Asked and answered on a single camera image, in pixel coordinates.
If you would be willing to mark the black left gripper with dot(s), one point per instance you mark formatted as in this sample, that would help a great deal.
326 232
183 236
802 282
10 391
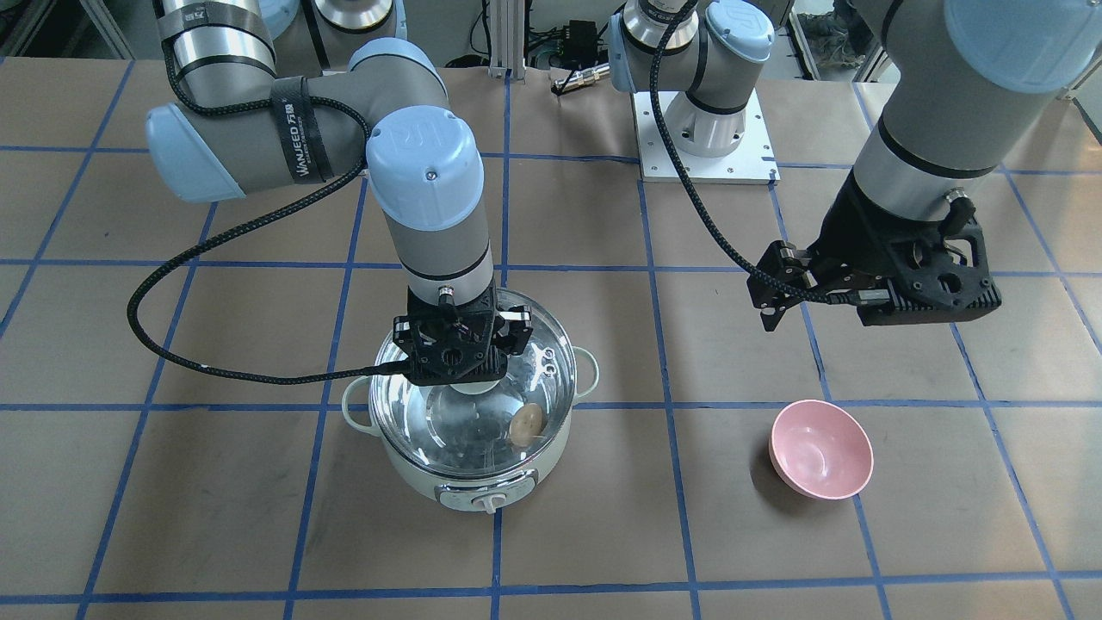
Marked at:
845 231

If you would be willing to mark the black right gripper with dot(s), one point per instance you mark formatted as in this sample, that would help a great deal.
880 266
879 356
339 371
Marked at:
517 331

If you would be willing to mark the brown egg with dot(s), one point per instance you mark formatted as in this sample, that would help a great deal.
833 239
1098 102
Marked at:
526 425

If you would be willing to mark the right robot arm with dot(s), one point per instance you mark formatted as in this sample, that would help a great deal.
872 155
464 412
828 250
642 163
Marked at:
240 128

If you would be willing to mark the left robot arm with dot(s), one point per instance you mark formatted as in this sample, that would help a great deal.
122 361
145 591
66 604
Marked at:
974 76

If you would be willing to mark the pale green electric pot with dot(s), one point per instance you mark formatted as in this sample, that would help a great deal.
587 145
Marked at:
450 442

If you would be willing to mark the pink plastic bowl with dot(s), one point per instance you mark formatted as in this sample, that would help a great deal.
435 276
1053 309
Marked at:
820 450

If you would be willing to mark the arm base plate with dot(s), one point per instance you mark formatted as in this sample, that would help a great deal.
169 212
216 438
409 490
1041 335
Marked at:
732 149

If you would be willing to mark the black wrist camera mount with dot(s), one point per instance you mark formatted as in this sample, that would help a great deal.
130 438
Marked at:
933 276

